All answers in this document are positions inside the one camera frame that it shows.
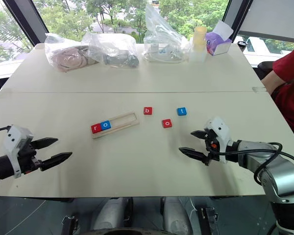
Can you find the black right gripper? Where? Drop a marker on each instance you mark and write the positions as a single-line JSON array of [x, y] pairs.
[[212, 147]]

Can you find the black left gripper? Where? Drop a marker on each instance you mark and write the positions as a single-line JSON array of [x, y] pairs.
[[28, 156]]

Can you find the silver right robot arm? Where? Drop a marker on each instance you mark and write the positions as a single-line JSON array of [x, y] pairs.
[[279, 171]]

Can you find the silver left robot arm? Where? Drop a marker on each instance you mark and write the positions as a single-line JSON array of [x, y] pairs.
[[2, 167]]

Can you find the blue tile letter t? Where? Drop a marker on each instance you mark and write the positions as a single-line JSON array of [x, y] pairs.
[[182, 111]]

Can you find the red tile letter o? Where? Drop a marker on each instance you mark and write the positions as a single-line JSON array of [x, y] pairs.
[[167, 123]]

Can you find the red tile letter r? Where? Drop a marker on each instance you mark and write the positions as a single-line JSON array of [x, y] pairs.
[[96, 128]]

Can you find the red tile letter b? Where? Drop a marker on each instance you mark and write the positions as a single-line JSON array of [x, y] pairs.
[[148, 110]]

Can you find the blue tile letter o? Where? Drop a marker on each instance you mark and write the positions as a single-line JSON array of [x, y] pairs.
[[105, 125]]

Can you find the wooden letter tray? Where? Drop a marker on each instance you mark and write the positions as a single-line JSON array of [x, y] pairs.
[[127, 121]]

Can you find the grey rounded robot leg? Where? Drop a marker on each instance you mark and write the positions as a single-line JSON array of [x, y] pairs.
[[175, 215], [110, 213]]

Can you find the clear tape strip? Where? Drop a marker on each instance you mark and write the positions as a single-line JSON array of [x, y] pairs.
[[258, 89]]

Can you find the clear plastic container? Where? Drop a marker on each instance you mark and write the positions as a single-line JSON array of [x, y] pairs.
[[197, 55]]

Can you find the plastic bag with pink items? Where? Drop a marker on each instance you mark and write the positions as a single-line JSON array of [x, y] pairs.
[[66, 57]]

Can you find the black chair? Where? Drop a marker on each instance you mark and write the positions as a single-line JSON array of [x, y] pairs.
[[264, 66]]

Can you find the purple tissue box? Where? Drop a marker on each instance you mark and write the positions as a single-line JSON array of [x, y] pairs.
[[216, 42]]

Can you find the yellow plastic cup stack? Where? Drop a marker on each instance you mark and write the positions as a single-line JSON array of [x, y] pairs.
[[200, 36]]

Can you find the small black round object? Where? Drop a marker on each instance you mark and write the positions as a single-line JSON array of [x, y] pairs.
[[241, 43]]

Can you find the tall clear plastic bag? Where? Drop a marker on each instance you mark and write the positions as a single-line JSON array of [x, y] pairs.
[[161, 36]]

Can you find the person in red shirt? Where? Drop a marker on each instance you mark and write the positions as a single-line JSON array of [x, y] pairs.
[[292, 80]]

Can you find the plastic bag with grey item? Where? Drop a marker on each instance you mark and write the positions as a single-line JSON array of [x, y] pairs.
[[117, 52]]

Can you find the black window pillar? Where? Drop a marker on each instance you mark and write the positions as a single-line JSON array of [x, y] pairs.
[[27, 22], [232, 17]]

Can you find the grey roller blind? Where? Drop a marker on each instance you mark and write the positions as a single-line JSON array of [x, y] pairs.
[[272, 17]]

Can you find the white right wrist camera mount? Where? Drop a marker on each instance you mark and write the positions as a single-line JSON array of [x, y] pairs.
[[221, 128]]

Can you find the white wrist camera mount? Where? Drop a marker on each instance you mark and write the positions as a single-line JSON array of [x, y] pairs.
[[13, 139], [221, 128]]

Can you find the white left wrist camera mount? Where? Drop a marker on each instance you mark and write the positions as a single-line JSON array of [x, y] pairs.
[[13, 139]]

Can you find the black bracket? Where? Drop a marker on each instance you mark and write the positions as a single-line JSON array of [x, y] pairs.
[[69, 225], [209, 220]]

